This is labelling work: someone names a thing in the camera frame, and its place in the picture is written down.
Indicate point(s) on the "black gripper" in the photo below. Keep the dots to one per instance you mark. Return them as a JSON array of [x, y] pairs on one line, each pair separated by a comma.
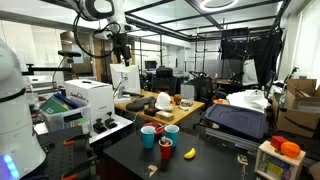
[[121, 49]]

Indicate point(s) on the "red plastic cup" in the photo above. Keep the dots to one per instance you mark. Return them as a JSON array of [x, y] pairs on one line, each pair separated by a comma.
[[165, 148]]

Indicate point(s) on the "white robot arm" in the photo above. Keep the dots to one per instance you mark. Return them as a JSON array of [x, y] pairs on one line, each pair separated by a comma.
[[20, 150]]

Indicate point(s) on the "blue cup left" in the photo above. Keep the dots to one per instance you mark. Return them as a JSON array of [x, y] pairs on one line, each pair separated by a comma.
[[148, 133]]

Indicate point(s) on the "blue cup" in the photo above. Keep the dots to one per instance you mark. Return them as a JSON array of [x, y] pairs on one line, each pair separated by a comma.
[[171, 132], [148, 133]]

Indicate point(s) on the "red bowl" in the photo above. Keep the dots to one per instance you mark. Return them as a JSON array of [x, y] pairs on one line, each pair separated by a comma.
[[159, 128]]

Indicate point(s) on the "blue cup right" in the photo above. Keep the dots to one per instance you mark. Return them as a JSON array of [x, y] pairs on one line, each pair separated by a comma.
[[171, 132]]

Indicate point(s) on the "orange bowl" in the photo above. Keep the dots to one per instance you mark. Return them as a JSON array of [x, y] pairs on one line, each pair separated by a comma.
[[221, 101]]

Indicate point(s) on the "white computer monitor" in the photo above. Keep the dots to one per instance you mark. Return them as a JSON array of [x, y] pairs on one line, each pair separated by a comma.
[[126, 76]]

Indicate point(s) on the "white cardboard box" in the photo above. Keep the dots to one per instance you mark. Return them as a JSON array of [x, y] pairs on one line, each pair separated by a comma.
[[97, 95]]

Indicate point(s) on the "black office chair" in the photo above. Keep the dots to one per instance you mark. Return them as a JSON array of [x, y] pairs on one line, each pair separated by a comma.
[[164, 80]]

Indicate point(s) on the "wooden desk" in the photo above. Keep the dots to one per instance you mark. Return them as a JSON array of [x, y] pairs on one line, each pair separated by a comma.
[[179, 114]]

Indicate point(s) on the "brown football toy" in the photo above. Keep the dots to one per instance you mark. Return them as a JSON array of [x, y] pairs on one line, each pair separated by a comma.
[[177, 98]]

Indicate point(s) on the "tan rectangular box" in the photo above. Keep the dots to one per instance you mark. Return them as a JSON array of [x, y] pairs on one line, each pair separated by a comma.
[[165, 115]]

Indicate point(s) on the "clear plastic storage bin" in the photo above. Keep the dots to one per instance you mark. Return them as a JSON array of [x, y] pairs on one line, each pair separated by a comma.
[[61, 112]]

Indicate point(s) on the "yellow toy banana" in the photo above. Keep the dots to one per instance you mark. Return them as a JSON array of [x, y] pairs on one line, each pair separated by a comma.
[[190, 154]]

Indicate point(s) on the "black curtain backdrop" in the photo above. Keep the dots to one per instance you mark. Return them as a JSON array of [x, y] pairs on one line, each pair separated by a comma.
[[264, 49]]

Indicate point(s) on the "blue plastic bin lid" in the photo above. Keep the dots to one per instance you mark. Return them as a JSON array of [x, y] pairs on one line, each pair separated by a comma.
[[249, 122]]

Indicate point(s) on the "red toy block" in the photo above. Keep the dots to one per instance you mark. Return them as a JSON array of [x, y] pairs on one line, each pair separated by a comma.
[[277, 141]]

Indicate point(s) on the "brown cardboard box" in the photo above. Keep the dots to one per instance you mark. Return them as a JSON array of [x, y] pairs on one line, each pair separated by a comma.
[[297, 110]]

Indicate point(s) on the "wooden toy box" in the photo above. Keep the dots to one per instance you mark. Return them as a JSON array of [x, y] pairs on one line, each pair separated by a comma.
[[272, 165]]

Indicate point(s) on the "orange toy ball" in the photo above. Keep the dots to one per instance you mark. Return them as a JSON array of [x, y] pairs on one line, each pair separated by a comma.
[[290, 149]]

